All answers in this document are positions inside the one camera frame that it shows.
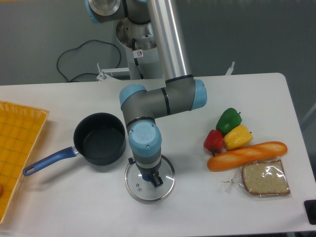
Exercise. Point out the bagged bread slice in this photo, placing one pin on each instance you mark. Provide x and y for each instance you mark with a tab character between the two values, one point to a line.
260	179

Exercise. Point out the dark saucepan blue handle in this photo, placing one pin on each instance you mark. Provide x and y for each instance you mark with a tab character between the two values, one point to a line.
99	138

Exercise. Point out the green bell pepper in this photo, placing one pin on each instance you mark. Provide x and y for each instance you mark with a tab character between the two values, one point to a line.
229	119

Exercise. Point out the orange baguette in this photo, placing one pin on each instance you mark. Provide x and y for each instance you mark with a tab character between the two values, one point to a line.
239	157

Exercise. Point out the black device at table edge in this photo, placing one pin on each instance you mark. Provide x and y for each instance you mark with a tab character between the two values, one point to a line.
310	208

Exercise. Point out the yellow bell pepper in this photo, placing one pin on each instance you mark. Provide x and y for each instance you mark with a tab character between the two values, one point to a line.
237	138

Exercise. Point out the glass lid blue knob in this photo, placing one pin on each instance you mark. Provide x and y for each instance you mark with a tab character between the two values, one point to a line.
144	191

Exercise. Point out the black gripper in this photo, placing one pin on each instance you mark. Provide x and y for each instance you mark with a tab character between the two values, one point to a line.
152	174

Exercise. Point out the yellow plastic basket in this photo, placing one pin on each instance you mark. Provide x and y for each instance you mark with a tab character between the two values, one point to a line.
20	127

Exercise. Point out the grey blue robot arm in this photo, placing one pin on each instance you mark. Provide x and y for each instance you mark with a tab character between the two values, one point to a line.
182	92

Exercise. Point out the red bell pepper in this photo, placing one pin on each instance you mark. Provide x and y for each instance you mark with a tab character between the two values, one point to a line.
214	142

